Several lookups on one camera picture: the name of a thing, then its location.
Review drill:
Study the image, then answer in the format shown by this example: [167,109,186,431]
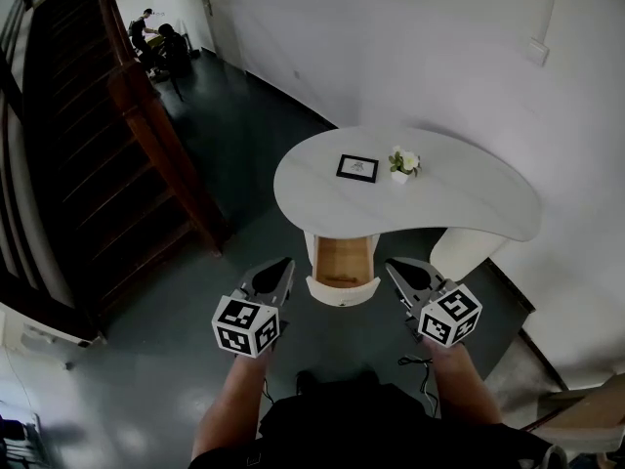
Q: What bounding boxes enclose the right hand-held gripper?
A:
[385,257,483,349]

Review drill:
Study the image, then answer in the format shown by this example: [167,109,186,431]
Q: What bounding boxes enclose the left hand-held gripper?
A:
[211,257,297,360]

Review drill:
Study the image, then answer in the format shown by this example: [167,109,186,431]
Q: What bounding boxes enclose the large white wooden drawer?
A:
[305,234,383,308]

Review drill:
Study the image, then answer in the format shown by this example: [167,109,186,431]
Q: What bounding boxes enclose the person's right forearm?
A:
[428,342,504,430]

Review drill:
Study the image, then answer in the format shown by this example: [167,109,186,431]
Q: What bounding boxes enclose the person's left forearm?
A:
[191,352,274,461]

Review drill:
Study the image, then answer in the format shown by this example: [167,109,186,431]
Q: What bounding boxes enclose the white kidney-shaped desk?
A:
[272,125,543,308]

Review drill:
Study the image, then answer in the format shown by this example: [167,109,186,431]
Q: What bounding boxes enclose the small potted plant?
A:
[388,145,423,186]

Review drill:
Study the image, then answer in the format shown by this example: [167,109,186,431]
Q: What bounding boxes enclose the person's black shirt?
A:
[187,381,571,469]

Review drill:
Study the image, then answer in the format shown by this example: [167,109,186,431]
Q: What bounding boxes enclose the light wooden boards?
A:
[521,372,625,454]

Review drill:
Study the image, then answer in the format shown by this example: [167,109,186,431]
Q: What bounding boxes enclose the dark wooden staircase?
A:
[0,0,231,334]

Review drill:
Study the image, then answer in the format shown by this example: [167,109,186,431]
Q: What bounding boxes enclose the white ornate cabinet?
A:
[0,304,107,362]

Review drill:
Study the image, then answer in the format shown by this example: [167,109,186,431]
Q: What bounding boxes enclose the white door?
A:
[193,0,246,73]

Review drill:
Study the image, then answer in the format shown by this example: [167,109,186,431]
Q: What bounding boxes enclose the black picture frame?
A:
[335,152,381,185]

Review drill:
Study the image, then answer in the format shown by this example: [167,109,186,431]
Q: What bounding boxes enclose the white wall socket box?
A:
[527,37,550,66]

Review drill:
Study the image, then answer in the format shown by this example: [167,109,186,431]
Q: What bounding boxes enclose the white wall conduit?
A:
[535,0,563,44]

